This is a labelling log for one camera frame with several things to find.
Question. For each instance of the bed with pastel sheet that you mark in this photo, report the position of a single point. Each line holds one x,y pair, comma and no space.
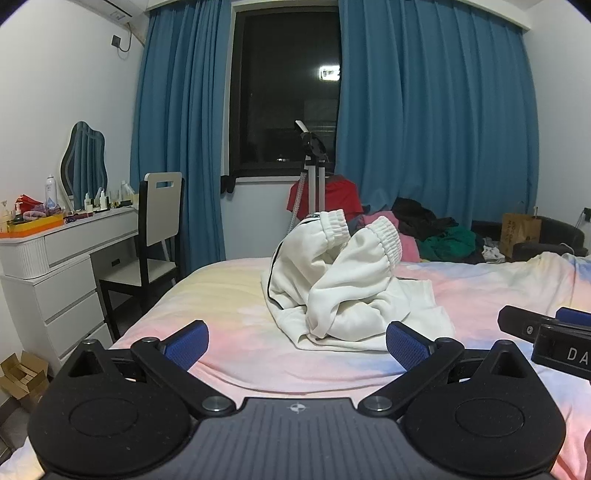
231,295

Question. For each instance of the red box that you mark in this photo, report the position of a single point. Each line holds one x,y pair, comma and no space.
30,203

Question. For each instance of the orange tray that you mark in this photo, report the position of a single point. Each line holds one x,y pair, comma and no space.
37,226

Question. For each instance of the black cloth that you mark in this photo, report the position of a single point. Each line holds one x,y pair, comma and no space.
420,217

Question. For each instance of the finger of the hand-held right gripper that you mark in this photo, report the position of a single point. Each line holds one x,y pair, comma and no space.
563,353
521,323

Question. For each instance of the pink cloth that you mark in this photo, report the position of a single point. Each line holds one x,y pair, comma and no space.
408,247

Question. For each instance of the red cloth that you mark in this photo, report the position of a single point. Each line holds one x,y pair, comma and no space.
341,198

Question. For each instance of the white sweatpants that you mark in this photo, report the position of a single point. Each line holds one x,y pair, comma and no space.
351,286

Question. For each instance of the white patterned cloth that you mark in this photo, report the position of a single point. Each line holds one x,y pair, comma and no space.
493,254

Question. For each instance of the green cloth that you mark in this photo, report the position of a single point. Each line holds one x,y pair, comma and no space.
450,242

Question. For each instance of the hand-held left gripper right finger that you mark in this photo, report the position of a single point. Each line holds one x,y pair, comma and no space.
408,344

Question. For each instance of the brown paper bag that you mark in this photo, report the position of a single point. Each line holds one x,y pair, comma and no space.
521,235

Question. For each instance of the dark window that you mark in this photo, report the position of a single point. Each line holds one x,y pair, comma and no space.
277,92

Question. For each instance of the garment steamer stand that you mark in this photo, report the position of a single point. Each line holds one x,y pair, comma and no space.
316,147

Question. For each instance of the black wall socket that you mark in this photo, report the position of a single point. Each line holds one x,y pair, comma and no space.
116,41

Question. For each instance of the wavy vanity mirror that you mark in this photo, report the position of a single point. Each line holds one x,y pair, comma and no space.
85,161

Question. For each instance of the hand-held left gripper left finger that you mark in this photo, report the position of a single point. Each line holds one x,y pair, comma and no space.
187,344

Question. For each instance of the row of cosmetic bottles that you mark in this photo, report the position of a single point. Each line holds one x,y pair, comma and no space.
113,198

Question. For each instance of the cardboard box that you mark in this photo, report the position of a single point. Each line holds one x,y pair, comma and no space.
21,374

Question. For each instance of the white spray bottle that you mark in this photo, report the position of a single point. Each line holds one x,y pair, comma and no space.
50,194

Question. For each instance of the white air conditioner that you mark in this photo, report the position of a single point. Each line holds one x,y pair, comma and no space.
120,9

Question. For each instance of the black sofa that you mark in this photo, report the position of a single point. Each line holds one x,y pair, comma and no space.
558,230

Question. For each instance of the white dressing table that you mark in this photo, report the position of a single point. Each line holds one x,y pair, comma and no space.
69,286

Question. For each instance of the purple cloth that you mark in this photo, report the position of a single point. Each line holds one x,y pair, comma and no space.
41,213

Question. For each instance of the black and white chair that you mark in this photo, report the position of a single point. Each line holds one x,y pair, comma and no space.
161,212

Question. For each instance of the blue curtain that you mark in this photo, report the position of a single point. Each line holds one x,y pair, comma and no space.
184,138
438,115

